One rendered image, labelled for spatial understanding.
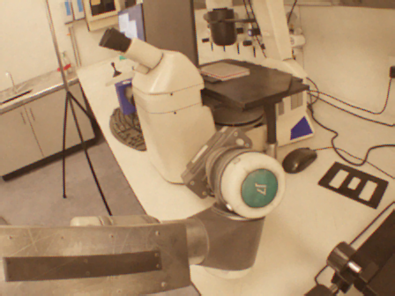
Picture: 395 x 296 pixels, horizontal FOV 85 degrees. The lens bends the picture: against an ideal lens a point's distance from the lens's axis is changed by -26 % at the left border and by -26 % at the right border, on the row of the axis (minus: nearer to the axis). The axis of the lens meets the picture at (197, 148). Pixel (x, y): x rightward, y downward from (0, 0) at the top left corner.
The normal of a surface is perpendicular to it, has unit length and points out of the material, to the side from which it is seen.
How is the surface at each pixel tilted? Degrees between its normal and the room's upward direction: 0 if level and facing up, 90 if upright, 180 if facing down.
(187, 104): 90
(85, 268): 60
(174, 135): 91
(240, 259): 75
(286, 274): 0
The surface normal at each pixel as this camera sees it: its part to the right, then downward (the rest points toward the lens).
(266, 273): -0.15, -0.86
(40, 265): 0.54, -0.22
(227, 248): 0.46, 0.13
